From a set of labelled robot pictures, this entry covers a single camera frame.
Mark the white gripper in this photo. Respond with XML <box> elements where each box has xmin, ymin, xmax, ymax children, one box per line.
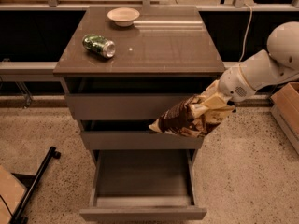
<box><xmin>190</xmin><ymin>64</ymin><xmax>256</xmax><ymax>118</ymax></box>

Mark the brown chip bag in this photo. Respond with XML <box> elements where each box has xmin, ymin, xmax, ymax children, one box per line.
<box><xmin>149</xmin><ymin>95</ymin><xmax>235</xmax><ymax>138</ymax></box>

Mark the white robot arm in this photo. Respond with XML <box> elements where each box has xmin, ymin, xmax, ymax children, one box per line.
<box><xmin>189</xmin><ymin>21</ymin><xmax>299</xmax><ymax>119</ymax></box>

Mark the brown drawer cabinet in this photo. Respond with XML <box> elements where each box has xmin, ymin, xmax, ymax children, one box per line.
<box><xmin>60</xmin><ymin>7</ymin><xmax>221</xmax><ymax>157</ymax></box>

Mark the grey top drawer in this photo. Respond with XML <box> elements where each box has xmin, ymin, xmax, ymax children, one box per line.
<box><xmin>64</xmin><ymin>77</ymin><xmax>214</xmax><ymax>120</ymax></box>

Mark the grey drawer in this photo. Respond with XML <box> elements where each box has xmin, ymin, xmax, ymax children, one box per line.
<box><xmin>81</xmin><ymin>119</ymin><xmax>203</xmax><ymax>150</ymax></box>
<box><xmin>79</xmin><ymin>149</ymin><xmax>206</xmax><ymax>222</ymax></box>
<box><xmin>64</xmin><ymin>77</ymin><xmax>214</xmax><ymax>120</ymax></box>

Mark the grey bottom drawer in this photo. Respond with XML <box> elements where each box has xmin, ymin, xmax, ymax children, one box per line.
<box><xmin>79</xmin><ymin>149</ymin><xmax>206</xmax><ymax>222</ymax></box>

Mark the grey middle drawer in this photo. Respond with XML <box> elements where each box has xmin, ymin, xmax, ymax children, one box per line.
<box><xmin>81</xmin><ymin>119</ymin><xmax>203</xmax><ymax>150</ymax></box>

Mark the cardboard box right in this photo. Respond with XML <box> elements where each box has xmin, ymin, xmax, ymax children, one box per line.
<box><xmin>271</xmin><ymin>82</ymin><xmax>299</xmax><ymax>154</ymax></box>

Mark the cardboard box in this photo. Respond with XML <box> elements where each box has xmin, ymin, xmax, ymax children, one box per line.
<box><xmin>271</xmin><ymin>82</ymin><xmax>299</xmax><ymax>154</ymax></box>
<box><xmin>0</xmin><ymin>165</ymin><xmax>26</xmax><ymax>224</ymax></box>

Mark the white ceramic bowl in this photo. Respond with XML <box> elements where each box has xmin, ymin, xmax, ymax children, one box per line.
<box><xmin>107</xmin><ymin>7</ymin><xmax>140</xmax><ymax>27</ymax></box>

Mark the green soda can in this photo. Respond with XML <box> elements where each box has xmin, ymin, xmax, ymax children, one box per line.
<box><xmin>82</xmin><ymin>34</ymin><xmax>116</xmax><ymax>59</ymax></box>

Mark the grey metal railing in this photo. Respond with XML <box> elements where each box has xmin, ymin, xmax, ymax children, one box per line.
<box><xmin>0</xmin><ymin>59</ymin><xmax>226</xmax><ymax>82</ymax></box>

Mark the cardboard box left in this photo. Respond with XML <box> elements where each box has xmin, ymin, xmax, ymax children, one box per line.
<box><xmin>0</xmin><ymin>165</ymin><xmax>26</xmax><ymax>224</ymax></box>

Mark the black metal stand leg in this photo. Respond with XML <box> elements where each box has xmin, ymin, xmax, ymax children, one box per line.
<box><xmin>8</xmin><ymin>147</ymin><xmax>61</xmax><ymax>224</ymax></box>

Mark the white cable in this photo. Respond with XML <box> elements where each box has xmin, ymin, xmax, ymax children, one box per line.
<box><xmin>237</xmin><ymin>4</ymin><xmax>254</xmax><ymax>63</ymax></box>

